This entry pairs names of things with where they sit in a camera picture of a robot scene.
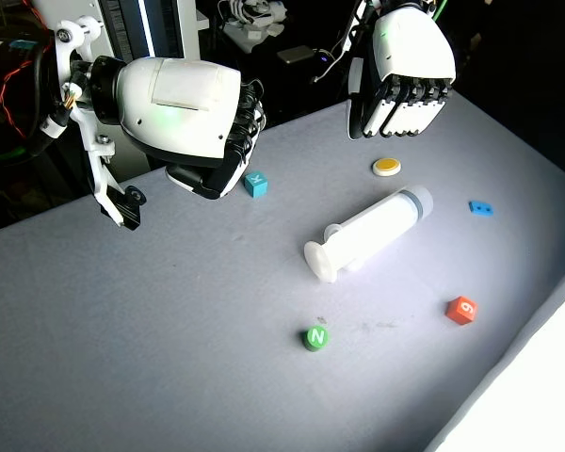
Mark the large white plastic syringe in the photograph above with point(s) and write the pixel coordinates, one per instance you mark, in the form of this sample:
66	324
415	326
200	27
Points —
372	226

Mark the black device with purple light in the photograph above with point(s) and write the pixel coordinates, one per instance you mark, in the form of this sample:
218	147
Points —
325	59

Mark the grey flat box device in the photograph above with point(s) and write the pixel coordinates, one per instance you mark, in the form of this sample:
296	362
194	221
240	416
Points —
295	55

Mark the yellow and white round disc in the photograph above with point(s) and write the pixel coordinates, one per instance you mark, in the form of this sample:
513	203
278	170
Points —
386	166

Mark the white clutter pile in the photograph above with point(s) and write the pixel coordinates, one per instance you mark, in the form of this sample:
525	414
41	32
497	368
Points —
254	23

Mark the blue block with two holes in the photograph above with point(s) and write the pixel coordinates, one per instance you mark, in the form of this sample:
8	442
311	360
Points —
481	208

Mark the teal cube with letter K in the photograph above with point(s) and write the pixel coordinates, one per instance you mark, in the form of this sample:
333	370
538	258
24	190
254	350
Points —
255	185

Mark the red cube with number 9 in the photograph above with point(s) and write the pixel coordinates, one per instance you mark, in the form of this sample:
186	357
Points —
461	311

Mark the green cylinder with letter N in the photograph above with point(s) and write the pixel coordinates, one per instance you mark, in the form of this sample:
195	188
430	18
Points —
316	339

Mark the grey table cloth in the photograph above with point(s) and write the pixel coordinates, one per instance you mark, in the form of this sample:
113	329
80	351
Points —
169	329

